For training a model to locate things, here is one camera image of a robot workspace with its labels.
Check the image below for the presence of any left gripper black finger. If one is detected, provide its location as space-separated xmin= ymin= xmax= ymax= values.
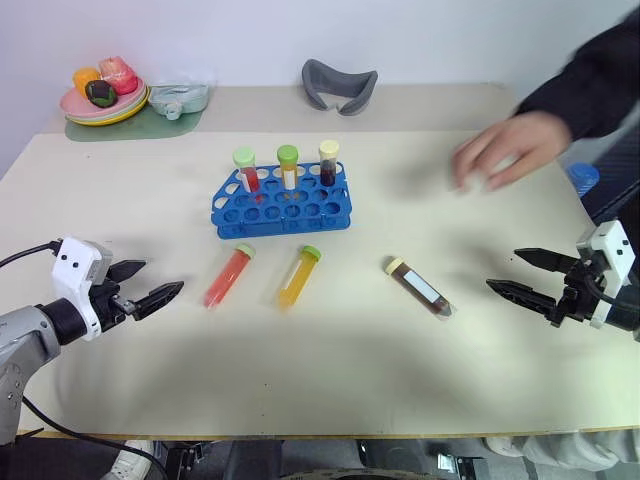
xmin=107 ymin=259 xmax=148 ymax=284
xmin=132 ymin=280 xmax=186 ymax=322

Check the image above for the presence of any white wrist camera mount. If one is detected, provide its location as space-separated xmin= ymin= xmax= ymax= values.
xmin=51 ymin=237 xmax=116 ymax=343
xmin=575 ymin=219 xmax=638 ymax=330

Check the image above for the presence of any grey cloth under table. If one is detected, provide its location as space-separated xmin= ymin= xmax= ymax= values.
xmin=481 ymin=428 xmax=640 ymax=472

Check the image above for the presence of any red tube pale green cap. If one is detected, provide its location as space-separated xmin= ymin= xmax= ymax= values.
xmin=202 ymin=242 xmax=258 ymax=311
xmin=232 ymin=146 xmax=263 ymax=194

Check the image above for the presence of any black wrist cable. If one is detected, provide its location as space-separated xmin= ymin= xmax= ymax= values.
xmin=0 ymin=241 xmax=65 ymax=269
xmin=583 ymin=271 xmax=617 ymax=307

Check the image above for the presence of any orange toy fruit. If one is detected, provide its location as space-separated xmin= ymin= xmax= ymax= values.
xmin=72 ymin=66 xmax=103 ymax=98

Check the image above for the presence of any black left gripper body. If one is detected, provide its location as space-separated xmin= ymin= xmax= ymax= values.
xmin=90 ymin=278 xmax=139 ymax=334

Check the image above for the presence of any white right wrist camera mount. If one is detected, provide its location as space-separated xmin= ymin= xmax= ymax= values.
xmin=575 ymin=219 xmax=638 ymax=330

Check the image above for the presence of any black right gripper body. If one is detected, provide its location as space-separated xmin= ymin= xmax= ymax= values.
xmin=547 ymin=258 xmax=603 ymax=329

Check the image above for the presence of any green table mat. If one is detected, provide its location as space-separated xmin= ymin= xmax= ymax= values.
xmin=63 ymin=106 xmax=209 ymax=143

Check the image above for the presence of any blue test tube rack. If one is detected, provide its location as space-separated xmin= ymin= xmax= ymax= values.
xmin=209 ymin=162 xmax=353 ymax=242

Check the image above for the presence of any dark brown tube cream cap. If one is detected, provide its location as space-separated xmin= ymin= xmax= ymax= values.
xmin=318 ymin=140 xmax=343 ymax=188
xmin=383 ymin=255 xmax=459 ymax=320

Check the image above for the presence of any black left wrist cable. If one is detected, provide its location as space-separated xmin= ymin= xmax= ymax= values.
xmin=0 ymin=241 xmax=65 ymax=269

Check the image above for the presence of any yellow plate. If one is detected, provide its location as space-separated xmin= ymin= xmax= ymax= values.
xmin=97 ymin=88 xmax=152 ymax=125

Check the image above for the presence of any orange tube green cap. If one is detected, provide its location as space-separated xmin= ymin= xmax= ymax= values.
xmin=273 ymin=244 xmax=323 ymax=313
xmin=276 ymin=144 xmax=302 ymax=192

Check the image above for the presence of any dark green toy ball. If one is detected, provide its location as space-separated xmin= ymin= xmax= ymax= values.
xmin=83 ymin=79 xmax=119 ymax=108

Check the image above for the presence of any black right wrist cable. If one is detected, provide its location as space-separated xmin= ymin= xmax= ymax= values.
xmin=583 ymin=271 xmax=617 ymax=307

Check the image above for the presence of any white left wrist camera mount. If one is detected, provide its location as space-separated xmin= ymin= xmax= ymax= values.
xmin=51 ymin=237 xmax=116 ymax=343

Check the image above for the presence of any thin black floor cable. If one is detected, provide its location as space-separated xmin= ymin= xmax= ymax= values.
xmin=19 ymin=394 xmax=167 ymax=480

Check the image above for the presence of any dark equipment under table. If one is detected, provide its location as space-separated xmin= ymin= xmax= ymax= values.
xmin=158 ymin=438 xmax=491 ymax=480

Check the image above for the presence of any blue ribbed cap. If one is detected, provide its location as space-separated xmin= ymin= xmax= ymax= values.
xmin=566 ymin=162 xmax=602 ymax=202

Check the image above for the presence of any pink plate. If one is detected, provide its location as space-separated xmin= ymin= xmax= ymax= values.
xmin=59 ymin=80 xmax=148 ymax=118

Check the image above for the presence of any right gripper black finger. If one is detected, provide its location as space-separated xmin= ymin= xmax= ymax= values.
xmin=513 ymin=247 xmax=582 ymax=274
xmin=485 ymin=279 xmax=559 ymax=322

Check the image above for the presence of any person's bare hand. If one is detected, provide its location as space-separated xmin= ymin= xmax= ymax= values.
xmin=449 ymin=110 xmax=574 ymax=194

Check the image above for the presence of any pink toy cake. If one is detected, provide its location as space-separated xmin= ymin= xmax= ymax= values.
xmin=97 ymin=55 xmax=140 ymax=97

